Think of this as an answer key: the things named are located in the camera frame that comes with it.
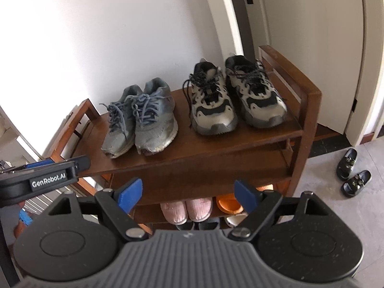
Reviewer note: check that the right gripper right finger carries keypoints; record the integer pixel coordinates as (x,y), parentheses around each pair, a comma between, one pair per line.
(260,207)

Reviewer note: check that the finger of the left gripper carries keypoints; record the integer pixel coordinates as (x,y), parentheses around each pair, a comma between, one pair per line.
(39,164)

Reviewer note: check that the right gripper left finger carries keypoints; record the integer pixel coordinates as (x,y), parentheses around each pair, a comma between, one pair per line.
(115,206)

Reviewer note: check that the orange slide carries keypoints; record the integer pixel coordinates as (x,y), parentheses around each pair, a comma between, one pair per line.
(228,204)
(265,188)

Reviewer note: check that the pink plush slipper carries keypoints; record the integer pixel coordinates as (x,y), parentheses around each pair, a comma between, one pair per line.
(175,212)
(199,209)

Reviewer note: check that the blue sneaker with pink logo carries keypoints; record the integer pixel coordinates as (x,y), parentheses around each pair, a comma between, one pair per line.
(156,126)

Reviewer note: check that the black white laced sneaker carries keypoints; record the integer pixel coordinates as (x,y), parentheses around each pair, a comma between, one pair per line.
(211,111)

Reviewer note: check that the cream heart slide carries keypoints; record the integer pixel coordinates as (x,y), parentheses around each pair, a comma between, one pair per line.
(234,220)

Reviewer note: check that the dark green textured slide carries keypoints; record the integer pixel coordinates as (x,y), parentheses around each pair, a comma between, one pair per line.
(187,226)

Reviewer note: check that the blue mop head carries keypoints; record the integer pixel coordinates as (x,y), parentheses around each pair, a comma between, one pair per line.
(25,218)

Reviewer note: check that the brown wooden shoe rack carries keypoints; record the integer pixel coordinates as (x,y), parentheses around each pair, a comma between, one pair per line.
(196,166)

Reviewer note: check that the dark slipper far left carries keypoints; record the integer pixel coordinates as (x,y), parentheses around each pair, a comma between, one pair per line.
(346,164)

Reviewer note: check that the dark slipper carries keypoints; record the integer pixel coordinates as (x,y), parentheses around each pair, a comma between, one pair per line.
(356,184)
(346,164)

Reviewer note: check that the dark slipper far right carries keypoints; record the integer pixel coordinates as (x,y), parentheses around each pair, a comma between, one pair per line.
(356,184)

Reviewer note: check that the white room door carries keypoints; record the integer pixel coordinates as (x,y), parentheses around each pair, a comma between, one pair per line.
(325,39)

